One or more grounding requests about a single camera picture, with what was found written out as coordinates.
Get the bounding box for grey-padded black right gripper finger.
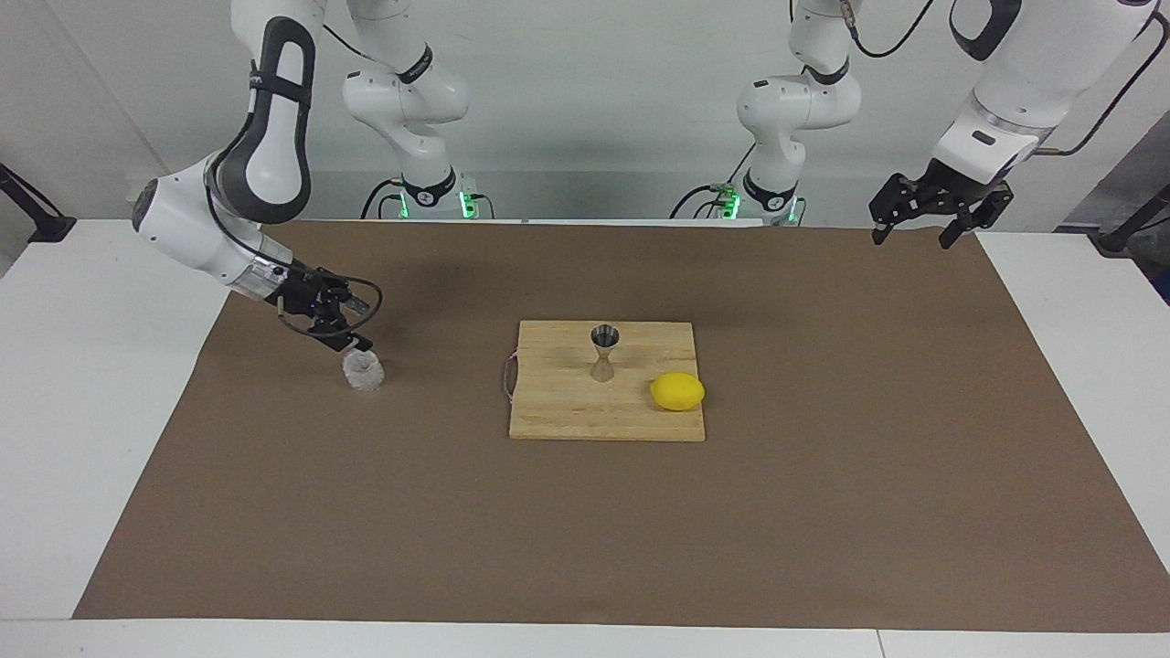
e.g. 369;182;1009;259
313;314;374;356

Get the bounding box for yellow lemon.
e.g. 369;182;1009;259
650;372;706;412

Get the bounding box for black right arm base cables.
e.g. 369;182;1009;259
361;178;408;220

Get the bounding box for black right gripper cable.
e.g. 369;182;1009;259
206;155;384;342

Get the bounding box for brown paper table mat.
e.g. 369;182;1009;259
73;219;1170;633

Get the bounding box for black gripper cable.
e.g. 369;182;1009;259
206;155;384;342
839;0;1170;158

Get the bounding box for small clear glass cup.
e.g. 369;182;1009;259
342;351;385;393

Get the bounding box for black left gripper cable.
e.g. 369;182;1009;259
839;0;1170;158

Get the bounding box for steel double jigger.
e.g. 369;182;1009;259
590;324;621;384

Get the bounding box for black stand leg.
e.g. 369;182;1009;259
1088;183;1170;257
0;163;77;244

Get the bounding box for black left arm base cables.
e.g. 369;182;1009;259
670;137;760;220

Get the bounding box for black arm base cables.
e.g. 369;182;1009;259
361;178;408;220
670;137;760;220

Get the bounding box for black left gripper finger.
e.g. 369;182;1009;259
868;176;919;247
938;182;1015;251

